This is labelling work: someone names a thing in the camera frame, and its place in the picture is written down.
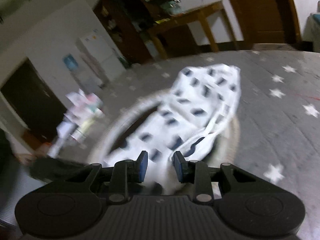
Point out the pile of white packets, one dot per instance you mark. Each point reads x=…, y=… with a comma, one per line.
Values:
x=80, y=120

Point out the water dispenser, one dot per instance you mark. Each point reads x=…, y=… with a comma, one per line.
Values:
x=71, y=63

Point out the white polka dot garment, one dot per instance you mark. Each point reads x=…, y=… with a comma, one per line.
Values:
x=190, y=105

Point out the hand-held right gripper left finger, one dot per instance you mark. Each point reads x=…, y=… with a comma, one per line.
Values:
x=143, y=166

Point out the dark wooden shelf cabinet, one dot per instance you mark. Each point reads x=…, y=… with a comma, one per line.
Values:
x=130, y=30

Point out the white refrigerator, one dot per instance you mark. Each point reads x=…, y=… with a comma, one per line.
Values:
x=97, y=52

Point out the grey star print tablecloth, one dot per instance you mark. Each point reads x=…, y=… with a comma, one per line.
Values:
x=275, y=130

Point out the brown wooden door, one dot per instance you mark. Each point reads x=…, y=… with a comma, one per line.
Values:
x=262, y=10

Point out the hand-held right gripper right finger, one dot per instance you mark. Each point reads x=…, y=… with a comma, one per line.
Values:
x=178, y=166

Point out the wooden side table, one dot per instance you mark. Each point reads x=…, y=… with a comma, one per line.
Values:
x=200, y=8

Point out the dark door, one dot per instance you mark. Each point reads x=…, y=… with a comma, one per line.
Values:
x=30, y=100

